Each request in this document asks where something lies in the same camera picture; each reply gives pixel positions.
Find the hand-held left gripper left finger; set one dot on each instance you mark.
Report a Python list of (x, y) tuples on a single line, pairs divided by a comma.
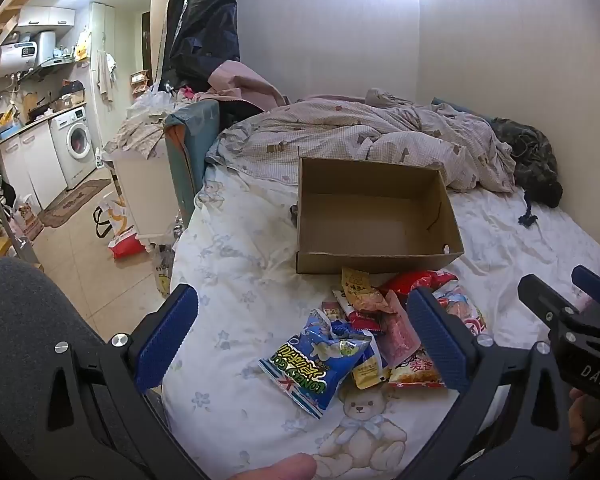
[(165, 340)]

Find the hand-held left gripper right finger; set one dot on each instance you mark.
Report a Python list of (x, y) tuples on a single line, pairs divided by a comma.
[(440, 340)]

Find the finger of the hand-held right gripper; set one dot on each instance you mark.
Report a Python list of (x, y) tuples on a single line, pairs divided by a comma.
[(535, 292), (592, 282)]

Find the white red bread packet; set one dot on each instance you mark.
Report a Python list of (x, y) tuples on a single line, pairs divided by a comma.
[(465, 315)]

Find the white orange snack packet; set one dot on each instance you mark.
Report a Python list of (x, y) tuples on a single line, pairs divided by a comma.
[(415, 372)]

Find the red snack bag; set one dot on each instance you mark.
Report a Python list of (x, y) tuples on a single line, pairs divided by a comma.
[(420, 280)]

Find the blue popcorn bag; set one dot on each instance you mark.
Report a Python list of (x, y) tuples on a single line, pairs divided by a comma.
[(315, 360)]

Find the brown cardboard box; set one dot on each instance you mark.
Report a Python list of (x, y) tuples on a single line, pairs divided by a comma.
[(375, 210)]

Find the person's right hand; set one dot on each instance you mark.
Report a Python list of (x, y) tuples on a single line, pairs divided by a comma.
[(577, 420)]

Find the person's left hand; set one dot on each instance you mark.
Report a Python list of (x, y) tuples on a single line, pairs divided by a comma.
[(280, 470)]

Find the pink snack packet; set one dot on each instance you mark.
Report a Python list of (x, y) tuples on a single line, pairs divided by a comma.
[(400, 335)]

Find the clear plastic bag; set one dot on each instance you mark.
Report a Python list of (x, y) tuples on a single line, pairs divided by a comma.
[(162, 270)]

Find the small red snack packet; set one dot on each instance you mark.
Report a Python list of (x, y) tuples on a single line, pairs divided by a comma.
[(365, 322), (332, 310)]

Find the yellow snack packet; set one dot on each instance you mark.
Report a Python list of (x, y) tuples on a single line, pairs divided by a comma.
[(367, 375)]

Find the orange beige snack packet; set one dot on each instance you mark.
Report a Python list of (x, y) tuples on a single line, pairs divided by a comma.
[(362, 292)]

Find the red white shopping bag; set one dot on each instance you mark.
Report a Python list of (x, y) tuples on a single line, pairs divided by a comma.
[(122, 232)]

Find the camouflage garment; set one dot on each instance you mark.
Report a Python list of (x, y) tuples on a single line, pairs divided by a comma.
[(530, 152)]

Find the white side table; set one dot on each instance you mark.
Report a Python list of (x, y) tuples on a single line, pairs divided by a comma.
[(140, 195)]

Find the brown door mat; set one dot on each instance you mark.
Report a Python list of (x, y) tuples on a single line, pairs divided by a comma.
[(72, 202)]

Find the small dark object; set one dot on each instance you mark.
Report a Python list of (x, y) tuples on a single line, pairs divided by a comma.
[(294, 211)]

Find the dog print paper bag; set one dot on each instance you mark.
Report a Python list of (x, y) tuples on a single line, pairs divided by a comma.
[(27, 215)]

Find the white plastic bottle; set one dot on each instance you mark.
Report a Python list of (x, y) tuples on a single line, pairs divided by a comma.
[(98, 158)]

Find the teal pillow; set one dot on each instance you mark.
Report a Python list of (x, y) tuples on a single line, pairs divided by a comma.
[(190, 145)]

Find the floral cloth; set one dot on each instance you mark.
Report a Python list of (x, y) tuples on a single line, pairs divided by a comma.
[(135, 137)]

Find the white kitchen base cabinet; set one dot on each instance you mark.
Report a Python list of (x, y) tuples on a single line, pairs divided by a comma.
[(35, 165)]

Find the white washing machine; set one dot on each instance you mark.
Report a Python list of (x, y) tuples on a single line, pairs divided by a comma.
[(77, 140)]

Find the beige checked quilt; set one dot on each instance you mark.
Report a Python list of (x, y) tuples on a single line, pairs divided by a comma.
[(380, 130)]

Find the pile of plastic bags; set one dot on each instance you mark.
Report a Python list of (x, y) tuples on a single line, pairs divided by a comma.
[(150, 105)]

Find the pink garment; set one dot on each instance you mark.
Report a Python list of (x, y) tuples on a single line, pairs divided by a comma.
[(245, 82)]

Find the white hanging towel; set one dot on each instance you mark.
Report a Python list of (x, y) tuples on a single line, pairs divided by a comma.
[(105, 75)]

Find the yellow hanging bag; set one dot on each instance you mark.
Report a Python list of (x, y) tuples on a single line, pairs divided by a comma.
[(82, 45)]

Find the black plastic bag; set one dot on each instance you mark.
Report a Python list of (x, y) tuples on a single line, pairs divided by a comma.
[(200, 25)]

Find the white water heater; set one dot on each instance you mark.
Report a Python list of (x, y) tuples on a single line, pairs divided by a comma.
[(25, 55)]

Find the tall white cabinet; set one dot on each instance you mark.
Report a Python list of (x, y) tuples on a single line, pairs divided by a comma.
[(102, 25)]

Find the wooden staircase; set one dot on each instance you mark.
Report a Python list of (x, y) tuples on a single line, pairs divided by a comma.
[(5, 15)]

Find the wooden wall shelf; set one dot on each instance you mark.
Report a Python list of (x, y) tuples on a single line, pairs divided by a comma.
[(140, 80)]

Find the white wall cabinets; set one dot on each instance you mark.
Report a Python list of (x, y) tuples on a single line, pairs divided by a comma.
[(45, 16)]

